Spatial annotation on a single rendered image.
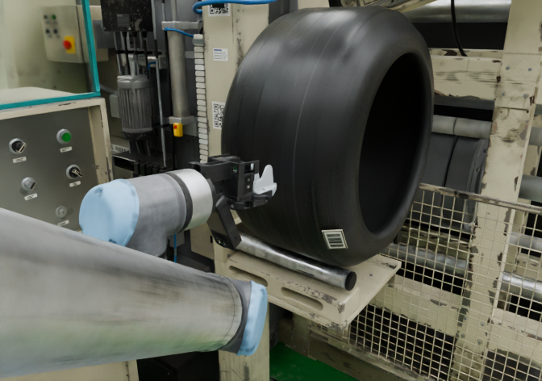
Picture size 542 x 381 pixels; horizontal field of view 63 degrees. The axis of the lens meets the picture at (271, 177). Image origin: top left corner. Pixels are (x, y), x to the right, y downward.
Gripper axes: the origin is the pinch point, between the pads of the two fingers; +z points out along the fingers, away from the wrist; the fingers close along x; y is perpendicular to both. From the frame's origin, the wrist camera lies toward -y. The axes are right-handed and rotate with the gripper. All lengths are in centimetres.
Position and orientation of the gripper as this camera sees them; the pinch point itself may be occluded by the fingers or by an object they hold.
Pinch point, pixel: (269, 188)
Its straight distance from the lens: 84.8
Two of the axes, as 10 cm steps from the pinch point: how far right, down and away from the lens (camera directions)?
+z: 5.9, -1.4, 7.9
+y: 0.7, -9.7, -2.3
